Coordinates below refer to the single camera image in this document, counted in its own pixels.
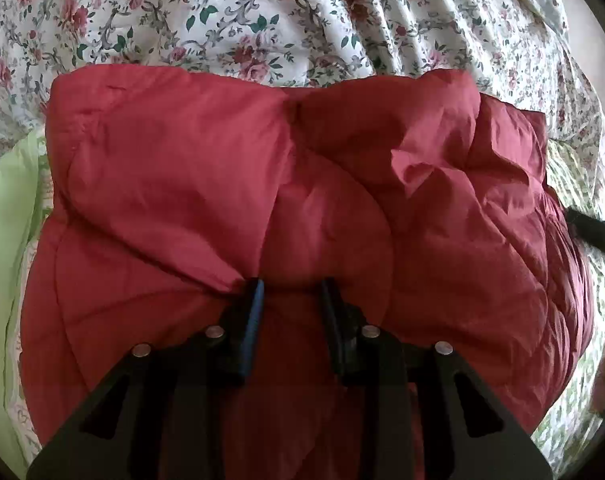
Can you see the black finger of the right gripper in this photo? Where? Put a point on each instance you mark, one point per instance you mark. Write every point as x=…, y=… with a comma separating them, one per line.
x=588, y=229

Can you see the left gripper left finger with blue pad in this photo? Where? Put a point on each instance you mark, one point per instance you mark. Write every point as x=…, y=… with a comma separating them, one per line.
x=157, y=413

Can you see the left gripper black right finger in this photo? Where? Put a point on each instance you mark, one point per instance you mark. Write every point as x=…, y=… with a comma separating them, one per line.
x=426, y=413

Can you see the red quilted puffer jacket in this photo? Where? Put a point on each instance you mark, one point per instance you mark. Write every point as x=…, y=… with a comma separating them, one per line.
x=424, y=199

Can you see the green white patterned quilt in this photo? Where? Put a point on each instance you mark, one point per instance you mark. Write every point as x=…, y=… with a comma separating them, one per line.
x=25, y=202

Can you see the floral rose bedsheet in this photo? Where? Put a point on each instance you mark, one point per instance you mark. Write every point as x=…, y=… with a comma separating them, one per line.
x=509, y=50

